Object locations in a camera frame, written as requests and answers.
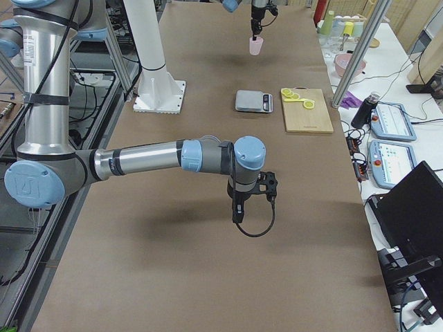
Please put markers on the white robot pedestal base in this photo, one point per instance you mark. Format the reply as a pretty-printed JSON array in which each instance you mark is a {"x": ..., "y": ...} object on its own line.
[{"x": 158, "y": 91}]

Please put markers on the digital kitchen scale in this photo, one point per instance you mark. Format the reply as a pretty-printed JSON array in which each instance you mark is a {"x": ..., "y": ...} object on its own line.
[{"x": 253, "y": 101}]

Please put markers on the yellow cup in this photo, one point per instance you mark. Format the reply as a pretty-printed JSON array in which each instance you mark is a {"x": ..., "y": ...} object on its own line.
[{"x": 348, "y": 28}]

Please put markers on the aluminium frame post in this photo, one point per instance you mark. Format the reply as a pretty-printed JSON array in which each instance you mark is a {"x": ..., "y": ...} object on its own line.
[{"x": 372, "y": 25}]

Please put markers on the yellow plastic knife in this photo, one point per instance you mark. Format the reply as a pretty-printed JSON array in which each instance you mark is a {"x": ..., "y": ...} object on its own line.
[{"x": 303, "y": 100}]

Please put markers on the pink paper cup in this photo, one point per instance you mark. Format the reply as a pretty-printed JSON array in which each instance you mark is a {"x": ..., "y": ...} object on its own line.
[{"x": 255, "y": 45}]

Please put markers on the pink bowl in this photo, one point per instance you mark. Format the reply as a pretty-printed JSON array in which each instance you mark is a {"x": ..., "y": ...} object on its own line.
[{"x": 341, "y": 62}]

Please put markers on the purple cloth glove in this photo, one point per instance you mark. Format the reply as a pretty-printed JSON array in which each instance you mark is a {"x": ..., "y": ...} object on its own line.
[{"x": 350, "y": 101}]

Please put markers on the black laptop monitor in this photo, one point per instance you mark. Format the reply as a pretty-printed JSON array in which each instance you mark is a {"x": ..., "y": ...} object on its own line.
[{"x": 410, "y": 216}]

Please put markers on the upper teach pendant tablet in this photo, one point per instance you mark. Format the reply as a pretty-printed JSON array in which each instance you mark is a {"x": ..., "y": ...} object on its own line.
[{"x": 390, "y": 122}]

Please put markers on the green cup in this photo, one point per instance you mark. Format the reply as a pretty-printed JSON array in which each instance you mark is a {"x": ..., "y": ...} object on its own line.
[{"x": 325, "y": 28}]

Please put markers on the teach pendant tablet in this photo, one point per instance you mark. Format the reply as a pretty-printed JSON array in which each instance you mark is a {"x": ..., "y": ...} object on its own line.
[
  {"x": 390, "y": 122},
  {"x": 390, "y": 162}
]

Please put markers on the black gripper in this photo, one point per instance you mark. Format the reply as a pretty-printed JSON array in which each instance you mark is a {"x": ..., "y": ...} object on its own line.
[
  {"x": 241, "y": 198},
  {"x": 257, "y": 10}
]

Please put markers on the lower teach pendant tablet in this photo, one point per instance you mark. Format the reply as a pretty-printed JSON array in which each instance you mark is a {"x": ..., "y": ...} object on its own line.
[{"x": 390, "y": 162}]

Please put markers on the lemon slice front left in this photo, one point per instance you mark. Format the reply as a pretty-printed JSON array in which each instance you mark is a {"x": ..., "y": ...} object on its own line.
[{"x": 308, "y": 104}]

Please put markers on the bamboo cutting board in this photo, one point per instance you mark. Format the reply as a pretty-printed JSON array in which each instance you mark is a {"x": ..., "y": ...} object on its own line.
[{"x": 298, "y": 119}]

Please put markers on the black water bottle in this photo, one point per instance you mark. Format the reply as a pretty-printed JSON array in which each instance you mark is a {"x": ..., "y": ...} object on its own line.
[{"x": 364, "y": 112}]

